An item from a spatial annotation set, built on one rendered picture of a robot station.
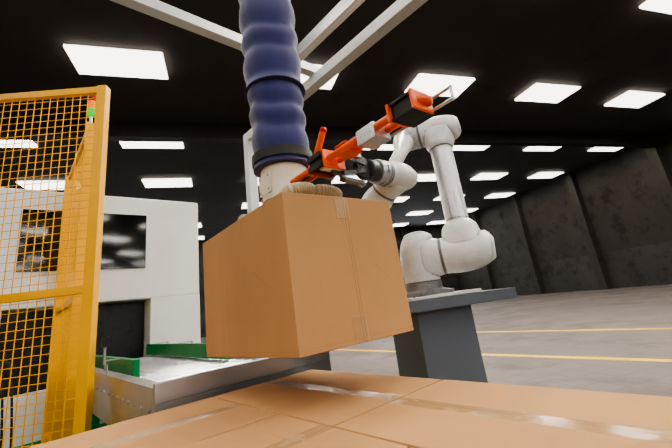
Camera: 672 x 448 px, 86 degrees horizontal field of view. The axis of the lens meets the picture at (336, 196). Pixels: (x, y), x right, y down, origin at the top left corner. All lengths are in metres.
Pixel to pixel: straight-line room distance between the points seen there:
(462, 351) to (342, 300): 0.73
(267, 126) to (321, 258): 0.58
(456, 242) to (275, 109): 0.89
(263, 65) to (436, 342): 1.23
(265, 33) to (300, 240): 0.89
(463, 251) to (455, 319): 0.27
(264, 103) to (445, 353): 1.16
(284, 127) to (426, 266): 0.81
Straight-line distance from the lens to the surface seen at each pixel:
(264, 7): 1.63
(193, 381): 1.41
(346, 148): 1.03
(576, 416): 0.83
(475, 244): 1.57
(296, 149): 1.28
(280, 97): 1.39
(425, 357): 1.51
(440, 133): 1.79
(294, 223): 0.93
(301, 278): 0.91
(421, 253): 1.58
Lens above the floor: 0.78
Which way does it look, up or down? 16 degrees up
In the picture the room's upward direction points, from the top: 7 degrees counter-clockwise
